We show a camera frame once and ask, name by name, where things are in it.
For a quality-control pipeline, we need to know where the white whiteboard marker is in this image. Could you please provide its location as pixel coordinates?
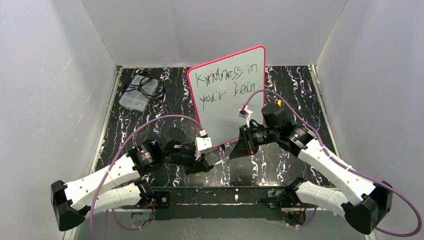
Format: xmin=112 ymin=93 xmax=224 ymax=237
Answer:
xmin=213 ymin=159 xmax=226 ymax=166

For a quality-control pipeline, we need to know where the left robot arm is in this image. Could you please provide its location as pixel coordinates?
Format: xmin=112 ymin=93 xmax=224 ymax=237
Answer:
xmin=50 ymin=127 xmax=213 ymax=232

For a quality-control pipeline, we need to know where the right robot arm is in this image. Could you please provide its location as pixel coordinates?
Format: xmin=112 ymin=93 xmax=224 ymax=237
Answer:
xmin=229 ymin=103 xmax=393 ymax=235

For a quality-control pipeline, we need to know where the metal whiteboard stand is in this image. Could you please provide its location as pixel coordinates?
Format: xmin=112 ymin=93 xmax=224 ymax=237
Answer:
xmin=212 ymin=141 xmax=237 ymax=154

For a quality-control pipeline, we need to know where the pink framed whiteboard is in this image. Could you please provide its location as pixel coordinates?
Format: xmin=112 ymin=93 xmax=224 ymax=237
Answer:
xmin=187 ymin=45 xmax=266 ymax=147

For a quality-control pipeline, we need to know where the clear plastic box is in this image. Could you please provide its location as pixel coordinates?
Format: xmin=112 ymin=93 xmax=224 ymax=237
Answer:
xmin=119 ymin=74 xmax=159 ymax=112

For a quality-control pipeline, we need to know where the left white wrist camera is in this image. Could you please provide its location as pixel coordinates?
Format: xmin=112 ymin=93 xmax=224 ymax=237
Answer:
xmin=194 ymin=137 xmax=214 ymax=154

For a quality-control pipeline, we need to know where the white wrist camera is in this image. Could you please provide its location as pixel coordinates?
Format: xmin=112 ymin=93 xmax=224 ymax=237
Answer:
xmin=237 ymin=104 xmax=253 ymax=128
xmin=194 ymin=137 xmax=214 ymax=154

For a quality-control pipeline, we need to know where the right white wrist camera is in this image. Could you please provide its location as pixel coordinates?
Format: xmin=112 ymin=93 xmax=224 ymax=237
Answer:
xmin=237 ymin=104 xmax=253 ymax=128

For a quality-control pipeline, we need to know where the aluminium front rail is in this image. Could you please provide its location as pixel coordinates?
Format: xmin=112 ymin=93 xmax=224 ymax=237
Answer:
xmin=70 ymin=187 xmax=369 ymax=213

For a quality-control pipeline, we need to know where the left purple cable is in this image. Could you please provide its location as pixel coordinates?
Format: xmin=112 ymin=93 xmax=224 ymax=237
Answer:
xmin=89 ymin=114 xmax=208 ymax=240

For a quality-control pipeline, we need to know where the purple cable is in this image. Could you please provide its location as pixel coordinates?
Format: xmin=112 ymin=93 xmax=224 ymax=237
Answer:
xmin=243 ymin=88 xmax=420 ymax=238
xmin=89 ymin=114 xmax=208 ymax=240

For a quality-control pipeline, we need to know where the black coiled cable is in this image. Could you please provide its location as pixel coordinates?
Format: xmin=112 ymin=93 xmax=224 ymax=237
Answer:
xmin=125 ymin=74 xmax=167 ymax=101

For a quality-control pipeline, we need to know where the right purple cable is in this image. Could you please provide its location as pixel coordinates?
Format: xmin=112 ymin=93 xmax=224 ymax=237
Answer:
xmin=243 ymin=88 xmax=420 ymax=238

